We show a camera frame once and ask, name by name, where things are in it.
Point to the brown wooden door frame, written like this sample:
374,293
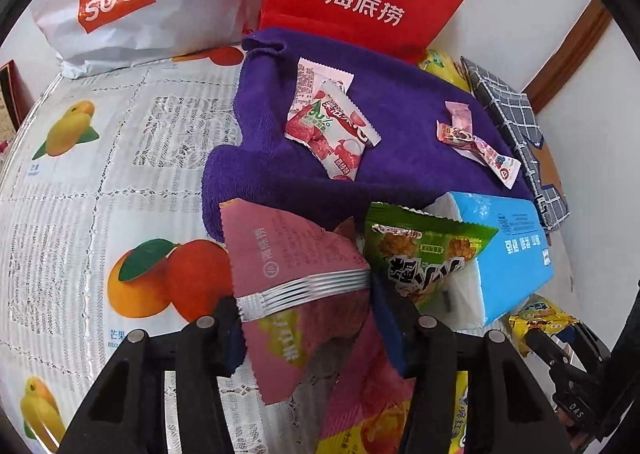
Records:
575,54

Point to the purple towel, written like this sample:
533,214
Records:
410,159

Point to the yellow chips bag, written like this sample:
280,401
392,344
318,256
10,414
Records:
440,67

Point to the green snack packet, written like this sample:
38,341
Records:
425,254

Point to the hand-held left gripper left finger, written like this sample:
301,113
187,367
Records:
232,349

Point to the red lychee candy packet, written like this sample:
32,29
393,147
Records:
340,144

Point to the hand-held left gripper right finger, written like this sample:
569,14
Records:
395,329

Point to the pink candy strip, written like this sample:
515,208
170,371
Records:
487,154

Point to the blue tissue pack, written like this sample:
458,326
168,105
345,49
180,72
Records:
510,244

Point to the dusty pink snack packet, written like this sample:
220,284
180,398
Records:
280,254

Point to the small yellow snack packet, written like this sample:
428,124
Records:
542,319

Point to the grey checked cloth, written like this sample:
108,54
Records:
510,104

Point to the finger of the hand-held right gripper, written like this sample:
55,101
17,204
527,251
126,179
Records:
555,361
592,344

